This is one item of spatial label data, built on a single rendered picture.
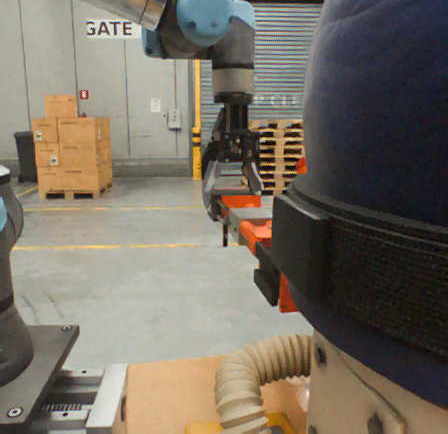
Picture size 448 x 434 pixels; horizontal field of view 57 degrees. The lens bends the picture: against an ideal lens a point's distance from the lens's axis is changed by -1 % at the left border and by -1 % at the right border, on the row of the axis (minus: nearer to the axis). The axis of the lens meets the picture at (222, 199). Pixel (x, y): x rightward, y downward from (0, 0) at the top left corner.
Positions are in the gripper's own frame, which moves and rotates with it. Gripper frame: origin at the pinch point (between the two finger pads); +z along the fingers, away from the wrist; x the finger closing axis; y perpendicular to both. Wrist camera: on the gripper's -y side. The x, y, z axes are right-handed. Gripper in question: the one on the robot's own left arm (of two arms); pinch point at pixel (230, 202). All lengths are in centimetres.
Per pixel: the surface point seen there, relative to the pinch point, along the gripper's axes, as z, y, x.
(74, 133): 14, -646, -113
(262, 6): -246, -855, 272
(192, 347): 121, -148, 11
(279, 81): -87, -847, 311
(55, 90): -70, -932, -184
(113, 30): -196, -910, -50
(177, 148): 62, -890, 81
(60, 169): 73, -652, -140
